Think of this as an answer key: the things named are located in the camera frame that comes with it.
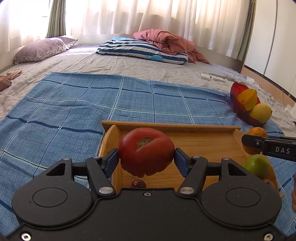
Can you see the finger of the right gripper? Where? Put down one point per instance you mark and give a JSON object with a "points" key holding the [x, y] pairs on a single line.
{"points": [[253, 143]]}

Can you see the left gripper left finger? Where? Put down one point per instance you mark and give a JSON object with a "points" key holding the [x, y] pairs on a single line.
{"points": [[99, 170]]}

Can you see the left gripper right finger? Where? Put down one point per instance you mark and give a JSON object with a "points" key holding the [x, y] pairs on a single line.
{"points": [[193, 169]]}

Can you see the orange fruit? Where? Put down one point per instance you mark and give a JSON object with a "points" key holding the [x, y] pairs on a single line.
{"points": [[256, 131]]}

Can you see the red tomato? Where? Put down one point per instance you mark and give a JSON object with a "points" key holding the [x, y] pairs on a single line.
{"points": [[145, 152]]}

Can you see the person's right hand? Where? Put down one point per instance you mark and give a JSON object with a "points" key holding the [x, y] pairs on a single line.
{"points": [[294, 194]]}

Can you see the small green apple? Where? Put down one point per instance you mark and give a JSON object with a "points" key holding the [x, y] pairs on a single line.
{"points": [[258, 165]]}

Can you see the yellow mango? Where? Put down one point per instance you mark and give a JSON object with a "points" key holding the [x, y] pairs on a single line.
{"points": [[261, 112]]}

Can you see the wooden serving tray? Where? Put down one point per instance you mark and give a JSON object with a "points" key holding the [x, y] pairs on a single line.
{"points": [[211, 142]]}

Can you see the white crumpled cloth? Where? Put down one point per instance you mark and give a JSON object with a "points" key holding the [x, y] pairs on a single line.
{"points": [[289, 119]]}

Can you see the red glass fruit bowl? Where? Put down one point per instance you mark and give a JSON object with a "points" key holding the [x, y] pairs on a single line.
{"points": [[238, 107]]}

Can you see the grey bed sheet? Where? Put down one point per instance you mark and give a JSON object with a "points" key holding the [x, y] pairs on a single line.
{"points": [[85, 59]]}

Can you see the dark purple plum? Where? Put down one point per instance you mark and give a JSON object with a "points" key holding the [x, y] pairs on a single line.
{"points": [[270, 184]]}

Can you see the yellow starfruit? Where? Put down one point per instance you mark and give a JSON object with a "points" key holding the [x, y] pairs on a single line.
{"points": [[248, 98]]}

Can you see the blue plaid cloth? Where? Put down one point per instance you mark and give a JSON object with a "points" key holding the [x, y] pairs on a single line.
{"points": [[47, 137]]}

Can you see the white small box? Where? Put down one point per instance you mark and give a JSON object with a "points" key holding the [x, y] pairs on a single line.
{"points": [[216, 78], [205, 76]]}

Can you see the white wardrobe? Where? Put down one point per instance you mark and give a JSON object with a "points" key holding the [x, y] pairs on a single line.
{"points": [[271, 50]]}

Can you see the green drape right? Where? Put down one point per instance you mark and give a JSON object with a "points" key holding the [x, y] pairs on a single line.
{"points": [[247, 32]]}

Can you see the green drape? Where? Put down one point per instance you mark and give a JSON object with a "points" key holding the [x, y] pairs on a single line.
{"points": [[247, 32], [56, 24]]}

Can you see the white sheer curtain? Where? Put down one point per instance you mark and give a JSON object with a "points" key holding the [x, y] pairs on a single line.
{"points": [[215, 25]]}

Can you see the blue striped pillow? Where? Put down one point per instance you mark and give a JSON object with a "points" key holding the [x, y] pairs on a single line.
{"points": [[123, 46]]}

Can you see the pink crumpled blanket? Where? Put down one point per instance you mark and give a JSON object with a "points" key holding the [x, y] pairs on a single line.
{"points": [[171, 44]]}

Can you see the pink clothing pile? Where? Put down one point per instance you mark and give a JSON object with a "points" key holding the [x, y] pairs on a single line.
{"points": [[6, 80]]}

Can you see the purple floral pillow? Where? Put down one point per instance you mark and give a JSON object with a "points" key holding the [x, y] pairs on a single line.
{"points": [[42, 49]]}

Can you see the green drape left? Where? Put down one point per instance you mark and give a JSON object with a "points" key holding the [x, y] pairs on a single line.
{"points": [[56, 24]]}

